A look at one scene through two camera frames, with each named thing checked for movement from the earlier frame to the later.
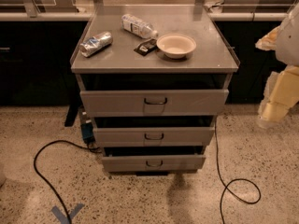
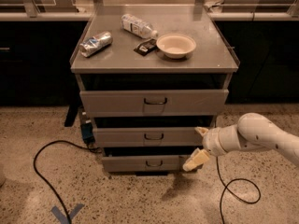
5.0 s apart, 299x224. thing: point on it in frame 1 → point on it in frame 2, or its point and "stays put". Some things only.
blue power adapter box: x=87 y=132 stays put
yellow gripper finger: x=281 y=93 → x=197 y=158
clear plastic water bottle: x=138 y=26 stays put
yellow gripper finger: x=268 y=42 → x=201 y=131
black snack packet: x=146 y=48 stays put
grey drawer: x=153 y=136 stays put
